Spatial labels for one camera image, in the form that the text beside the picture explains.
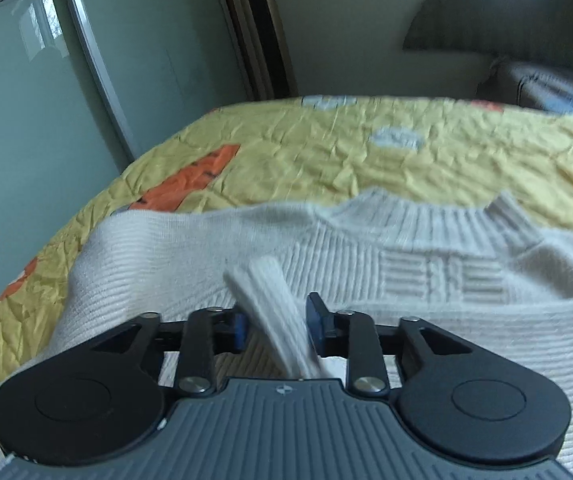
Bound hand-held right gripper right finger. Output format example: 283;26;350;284
305;292;473;399

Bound grey patterned pillow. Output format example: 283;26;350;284
481;57;573;127

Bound white knit sweater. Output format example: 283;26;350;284
0;187;573;480

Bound tall floor-standing air conditioner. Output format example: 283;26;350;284
214;0;300;102

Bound glass sliding wardrobe doors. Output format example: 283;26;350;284
0;0;247;333

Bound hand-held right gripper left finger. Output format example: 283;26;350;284
90;306;248;397

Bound dark padded headboard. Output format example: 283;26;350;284
401;0;573;58

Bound yellow patterned quilt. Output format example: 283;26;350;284
0;94;573;416

